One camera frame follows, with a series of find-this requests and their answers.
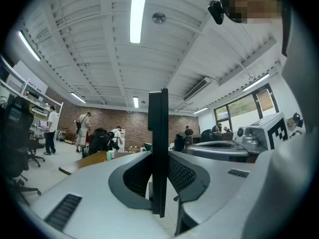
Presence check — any wooden crate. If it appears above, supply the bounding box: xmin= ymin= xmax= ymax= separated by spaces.
xmin=64 ymin=130 xmax=77 ymax=144

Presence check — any white water dispenser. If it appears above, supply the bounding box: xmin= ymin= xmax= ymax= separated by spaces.
xmin=119 ymin=129 xmax=127 ymax=151

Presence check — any wooden table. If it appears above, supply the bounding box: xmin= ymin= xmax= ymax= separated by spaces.
xmin=59 ymin=150 xmax=135 ymax=176

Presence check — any black head-worn camera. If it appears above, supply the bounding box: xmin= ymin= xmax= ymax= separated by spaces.
xmin=208 ymin=0 xmax=225 ymax=25

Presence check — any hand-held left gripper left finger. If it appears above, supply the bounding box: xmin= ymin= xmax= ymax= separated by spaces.
xmin=31 ymin=150 xmax=176 ymax=239

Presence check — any person's white shirt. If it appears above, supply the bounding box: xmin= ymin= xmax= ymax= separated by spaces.
xmin=245 ymin=6 xmax=319 ymax=239

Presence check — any dark framed window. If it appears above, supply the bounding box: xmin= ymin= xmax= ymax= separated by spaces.
xmin=213 ymin=83 xmax=280 ymax=128

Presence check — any black office chair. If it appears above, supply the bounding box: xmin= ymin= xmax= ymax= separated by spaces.
xmin=173 ymin=132 xmax=188 ymax=153
xmin=87 ymin=127 xmax=112 ymax=157
xmin=200 ymin=129 xmax=215 ymax=143
xmin=0 ymin=96 xmax=47 ymax=205
xmin=26 ymin=132 xmax=46 ymax=168

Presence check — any white garment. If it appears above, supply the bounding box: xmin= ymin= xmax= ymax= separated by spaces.
xmin=0 ymin=85 xmax=10 ymax=108

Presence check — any white shelving rack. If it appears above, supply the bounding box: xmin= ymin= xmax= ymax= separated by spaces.
xmin=0 ymin=55 xmax=64 ymax=144

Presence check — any ceiling air conditioner vent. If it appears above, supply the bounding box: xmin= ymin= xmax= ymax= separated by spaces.
xmin=182 ymin=77 xmax=212 ymax=101

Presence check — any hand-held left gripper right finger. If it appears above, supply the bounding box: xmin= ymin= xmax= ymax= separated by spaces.
xmin=168 ymin=150 xmax=262 ymax=237

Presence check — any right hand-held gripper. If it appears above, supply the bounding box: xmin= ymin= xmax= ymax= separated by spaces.
xmin=185 ymin=112 xmax=290 ymax=162

